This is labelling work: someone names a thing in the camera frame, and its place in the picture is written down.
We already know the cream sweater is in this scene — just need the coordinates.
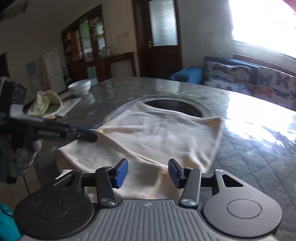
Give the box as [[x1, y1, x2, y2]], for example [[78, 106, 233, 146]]
[[57, 102, 224, 200]]

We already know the grey gloved left hand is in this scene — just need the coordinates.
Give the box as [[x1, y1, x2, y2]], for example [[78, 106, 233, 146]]
[[1, 137, 42, 184]]

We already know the folded newspaper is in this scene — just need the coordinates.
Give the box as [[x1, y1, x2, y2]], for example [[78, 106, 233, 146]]
[[57, 98, 81, 118]]

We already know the yellow green cloth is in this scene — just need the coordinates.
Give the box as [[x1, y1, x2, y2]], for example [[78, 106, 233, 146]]
[[27, 90, 62, 120]]

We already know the white ceramic bowl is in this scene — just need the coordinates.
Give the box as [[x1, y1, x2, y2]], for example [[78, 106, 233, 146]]
[[68, 79, 91, 96]]

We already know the white refrigerator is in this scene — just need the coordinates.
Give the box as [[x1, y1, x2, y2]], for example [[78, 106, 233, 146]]
[[43, 49, 67, 93]]

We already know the round black induction cooktop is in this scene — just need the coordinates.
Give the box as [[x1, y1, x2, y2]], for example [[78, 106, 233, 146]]
[[144, 99, 203, 118]]

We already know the dark wooden side table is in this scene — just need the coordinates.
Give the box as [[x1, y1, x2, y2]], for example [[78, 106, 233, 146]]
[[97, 52, 137, 82]]

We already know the quilted grey star table cover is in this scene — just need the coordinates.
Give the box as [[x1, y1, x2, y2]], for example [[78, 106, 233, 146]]
[[23, 76, 296, 241]]

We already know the dark wooden display cabinet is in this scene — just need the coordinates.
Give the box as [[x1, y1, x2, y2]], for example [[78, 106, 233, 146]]
[[61, 5, 111, 82]]

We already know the teal garment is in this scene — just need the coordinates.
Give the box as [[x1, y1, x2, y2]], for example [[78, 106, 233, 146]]
[[0, 203, 21, 241]]

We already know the blue sofa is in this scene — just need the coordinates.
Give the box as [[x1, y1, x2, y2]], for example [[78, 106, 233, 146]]
[[169, 56, 296, 112]]

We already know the left butterfly cushion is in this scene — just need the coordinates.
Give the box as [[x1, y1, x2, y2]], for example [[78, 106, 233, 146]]
[[204, 61, 251, 95]]

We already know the butterfly cushion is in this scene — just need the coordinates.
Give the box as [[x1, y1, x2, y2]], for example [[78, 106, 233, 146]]
[[204, 61, 251, 95], [254, 67, 295, 109]]

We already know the right butterfly cushion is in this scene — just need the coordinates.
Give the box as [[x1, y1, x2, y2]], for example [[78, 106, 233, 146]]
[[254, 67, 295, 109]]

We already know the dark wooden glass door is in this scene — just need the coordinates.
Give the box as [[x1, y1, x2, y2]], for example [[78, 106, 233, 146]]
[[132, 0, 183, 79]]

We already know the black cable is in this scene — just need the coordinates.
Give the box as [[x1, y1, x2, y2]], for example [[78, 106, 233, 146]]
[[23, 176, 31, 196]]

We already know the window with frame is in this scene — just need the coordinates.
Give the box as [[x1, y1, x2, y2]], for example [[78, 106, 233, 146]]
[[227, 0, 296, 58]]

